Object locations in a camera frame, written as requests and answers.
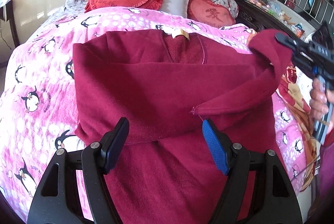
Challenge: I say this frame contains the dark red fleece garment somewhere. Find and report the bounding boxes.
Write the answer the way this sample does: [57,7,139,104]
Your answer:
[72,30,292,223]

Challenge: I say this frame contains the orange red floral quilt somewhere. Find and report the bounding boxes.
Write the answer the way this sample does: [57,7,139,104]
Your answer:
[272,64,317,194]

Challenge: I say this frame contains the dark carved wooden headboard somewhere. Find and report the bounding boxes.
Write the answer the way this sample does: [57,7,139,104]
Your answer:
[235,0,298,39]

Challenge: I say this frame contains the clutter of items on shelf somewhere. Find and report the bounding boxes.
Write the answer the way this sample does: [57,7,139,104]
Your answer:
[248,0,305,39]

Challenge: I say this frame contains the person's right hand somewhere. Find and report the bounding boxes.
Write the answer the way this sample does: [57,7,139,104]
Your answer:
[310,78,334,121]

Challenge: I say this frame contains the pink penguin blanket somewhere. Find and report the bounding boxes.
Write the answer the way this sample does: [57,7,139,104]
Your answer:
[0,6,314,223]

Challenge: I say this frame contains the dark wooden desk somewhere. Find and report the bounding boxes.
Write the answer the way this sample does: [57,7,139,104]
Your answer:
[1,0,20,48]

